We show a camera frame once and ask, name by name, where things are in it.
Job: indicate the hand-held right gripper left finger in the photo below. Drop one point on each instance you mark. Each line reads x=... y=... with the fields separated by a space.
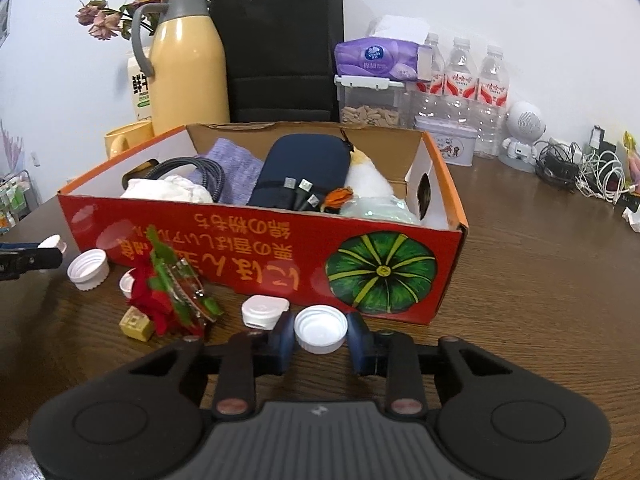
x=282 y=335

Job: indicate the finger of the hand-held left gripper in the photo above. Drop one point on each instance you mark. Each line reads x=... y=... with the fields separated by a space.
x=35 y=262
x=20 y=247

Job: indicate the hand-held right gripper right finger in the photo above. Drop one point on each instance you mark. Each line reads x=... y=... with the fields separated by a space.
x=360 y=342

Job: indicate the white flip bottle cap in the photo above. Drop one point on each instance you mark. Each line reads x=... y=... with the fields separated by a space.
x=265 y=312

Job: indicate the red cardboard box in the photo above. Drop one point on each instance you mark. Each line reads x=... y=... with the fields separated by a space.
x=90 y=230

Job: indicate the small tan block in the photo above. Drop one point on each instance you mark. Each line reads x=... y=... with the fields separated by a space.
x=136 y=325

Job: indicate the red artificial flower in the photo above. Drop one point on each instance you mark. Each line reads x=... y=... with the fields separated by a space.
x=160 y=290

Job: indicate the pale green plastic packet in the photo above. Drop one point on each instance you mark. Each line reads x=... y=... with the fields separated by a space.
x=380 y=210

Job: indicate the small orange artificial flower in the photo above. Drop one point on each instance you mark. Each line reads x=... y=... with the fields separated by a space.
x=336 y=197

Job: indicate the white plastic box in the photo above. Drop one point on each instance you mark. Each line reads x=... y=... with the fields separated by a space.
x=165 y=191

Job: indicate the yellow white plush toy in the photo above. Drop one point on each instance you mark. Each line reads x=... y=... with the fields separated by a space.
x=367 y=180

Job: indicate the purple cloth pouch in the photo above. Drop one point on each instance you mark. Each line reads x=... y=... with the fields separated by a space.
x=235 y=170

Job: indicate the navy zip case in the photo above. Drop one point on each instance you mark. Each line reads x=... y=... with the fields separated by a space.
x=305 y=160

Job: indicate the metal storage rack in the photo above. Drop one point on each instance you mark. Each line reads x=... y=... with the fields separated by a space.
x=17 y=200

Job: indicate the yellow mug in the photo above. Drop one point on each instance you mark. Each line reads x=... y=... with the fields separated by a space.
x=130 y=137

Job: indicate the white milk carton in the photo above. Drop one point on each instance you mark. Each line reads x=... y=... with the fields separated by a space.
x=141 y=90

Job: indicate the white tin box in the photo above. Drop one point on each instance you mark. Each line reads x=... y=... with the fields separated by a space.
x=447 y=142

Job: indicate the clear food container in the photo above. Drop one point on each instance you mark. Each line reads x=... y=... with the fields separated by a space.
x=370 y=107

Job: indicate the dried pink roses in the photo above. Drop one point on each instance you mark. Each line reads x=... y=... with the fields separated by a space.
x=102 y=22

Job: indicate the yellow thermos jug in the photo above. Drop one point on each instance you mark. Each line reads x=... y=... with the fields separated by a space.
x=190 y=70

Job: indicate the clear water bottle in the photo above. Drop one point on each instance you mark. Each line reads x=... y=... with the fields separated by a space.
x=434 y=85
x=492 y=100
x=461 y=85

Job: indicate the white robot toy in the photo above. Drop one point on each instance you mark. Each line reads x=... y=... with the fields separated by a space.
x=525 y=122

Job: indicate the black paper bag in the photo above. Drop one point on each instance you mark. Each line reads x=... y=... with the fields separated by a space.
x=280 y=50

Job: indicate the purple tissue pack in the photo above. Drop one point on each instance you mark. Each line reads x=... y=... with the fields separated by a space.
x=375 y=57

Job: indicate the crumpled white tissue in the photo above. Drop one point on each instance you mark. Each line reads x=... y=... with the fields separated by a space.
x=634 y=221

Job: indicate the small black device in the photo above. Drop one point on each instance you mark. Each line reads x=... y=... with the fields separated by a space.
x=600 y=139

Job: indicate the yellow snack bag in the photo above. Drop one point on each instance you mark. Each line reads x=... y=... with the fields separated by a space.
x=634 y=165

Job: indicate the white wall socket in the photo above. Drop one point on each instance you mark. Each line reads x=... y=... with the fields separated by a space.
x=35 y=158

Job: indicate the purple flower wall sticker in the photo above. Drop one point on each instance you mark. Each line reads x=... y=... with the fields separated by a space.
x=12 y=150

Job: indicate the wall poster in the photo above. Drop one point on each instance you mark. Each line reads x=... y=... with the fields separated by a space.
x=4 y=22

